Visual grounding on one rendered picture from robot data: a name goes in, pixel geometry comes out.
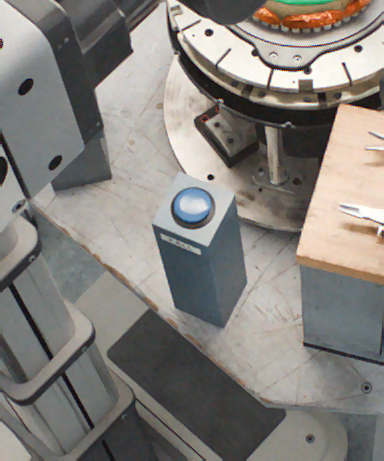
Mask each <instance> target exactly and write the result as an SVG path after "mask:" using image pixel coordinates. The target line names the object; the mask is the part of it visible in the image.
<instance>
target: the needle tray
mask: <svg viewBox="0 0 384 461"><path fill-rule="evenodd" d="M108 179H113V176H111V170H110V163H109V158H108V151H107V145H106V139H105V133H104V128H103V129H102V130H101V132H100V133H99V134H97V135H96V136H95V137H94V138H93V139H92V140H91V141H90V142H89V144H88V145H87V146H86V147H84V149H83V151H82V152H80V153H79V154H78V155H77V157H76V158H75V159H74V160H73V161H71V162H70V163H69V164H68V165H67V166H66V167H65V169H64V170H63V171H62V172H61V173H60V174H58V175H57V176H56V177H54V178H53V179H52V180H51V182H50V183H51V185H52V188H53V190H54V191H56V190H62V189H67V188H71V187H77V186H82V185H88V184H93V183H98V181H104V180H108Z"/></svg>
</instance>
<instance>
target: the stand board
mask: <svg viewBox="0 0 384 461"><path fill-rule="evenodd" d="M369 130H370V131H373V132H376V133H379V134H382V135H384V112H380V111H374V110H370V109H365V108H359V107H355V106H350V105H345V104H340V105H339V108H338V112H337V115H336V120H335V123H333V126H332V131H331V134H330V137H329V141H328V145H327V149H326V152H325V156H324V160H323V163H322V166H321V171H320V174H318V178H317V182H316V185H315V189H314V192H313V196H312V200H311V203H310V208H309V211H308V214H307V218H306V222H304V225H303V229H302V233H301V237H300V240H299V243H298V248H297V251H296V263H297V264H300V265H304V266H310V267H314V268H318V269H323V270H327V272H331V273H336V274H340V275H345V276H350V277H354V278H358V279H363V280H367V281H371V282H377V283H381V284H384V235H383V239H382V243H378V242H377V238H378V231H379V228H380V224H378V223H374V222H372V221H369V219H368V221H366V219H364V218H363V217H362V219H360V218H357V217H354V216H352V215H349V214H345V213H342V212H340V211H338V209H339V205H340V203H344V204H355V205H365V208H366V206H368V208H371V209H378V210H384V151H374V150H365V149H364V146H383V143H384V142H383V140H381V139H379V138H376V137H374V136H372V135H370V134H368V131H369Z"/></svg>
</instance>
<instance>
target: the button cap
mask: <svg viewBox="0 0 384 461"><path fill-rule="evenodd" d="M174 210H175V214H177V216H178V217H179V220H181V221H182V222H184V223H186V224H198V223H201V222H203V221H205V220H206V218H207V217H208V215H209V214H210V211H211V203H210V199H209V197H208V196H207V193H206V192H204V191H203V190H199V189H186V190H184V191H182V192H181V193H180V194H179V196H178V197H177V199H175V201H174Z"/></svg>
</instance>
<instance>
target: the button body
mask: <svg viewBox="0 0 384 461"><path fill-rule="evenodd" d="M188 187H199V188H203V189H205V190H207V191H208V192H209V193H210V194H211V196H212V197H213V199H214V202H216V213H214V216H213V218H212V220H211V221H210V222H209V223H208V224H207V225H205V226H204V227H200V228H197V229H188V228H184V227H182V226H180V225H178V224H177V223H175V222H174V220H173V218H172V215H171V211H170V205H171V201H172V199H173V198H174V196H175V194H177V193H178V192H179V191H181V190H183V189H185V188H188ZM152 227H153V230H154V235H155V238H156V242H157V246H158V250H159V254H160V258H161V262H162V265H163V270H165V273H166V277H167V281H168V285H169V289H170V292H171V297H172V300H173V304H174V308H175V309H178V310H181V311H183V312H185V313H188V314H191V315H193V316H196V317H198V318H200V319H204V321H206V322H208V323H211V324H213V325H216V326H219V327H221V328H223V329H224V328H225V326H226V324H227V322H229V319H230V317H231V315H232V313H233V311H234V309H235V306H236V304H237V302H238V300H239V298H241V296H242V293H243V291H244V289H245V287H246V285H247V283H248V281H247V274H246V266H245V259H244V251H243V243H242V236H241V228H239V221H238V213H237V205H236V198H235V193H233V192H230V191H228V190H224V189H221V188H219V187H216V186H213V185H210V184H208V183H205V181H203V180H199V179H197V178H194V177H192V176H188V175H186V174H183V173H181V172H179V173H178V175H177V177H175V179H174V181H173V184H172V185H171V187H170V189H169V191H168V193H167V196H166V198H165V199H163V201H162V203H161V205H160V208H159V210H158V211H157V213H156V215H155V217H154V220H153V222H152ZM160 234H162V235H166V236H168V237H171V238H173V239H175V240H179V241H181V242H184V243H186V245H190V246H192V247H194V248H197V249H199V250H200V253H201V255H199V254H197V253H195V252H192V251H190V250H186V249H184V248H182V247H179V246H177V245H173V243H171V242H168V241H166V240H163V239H161V237H160Z"/></svg>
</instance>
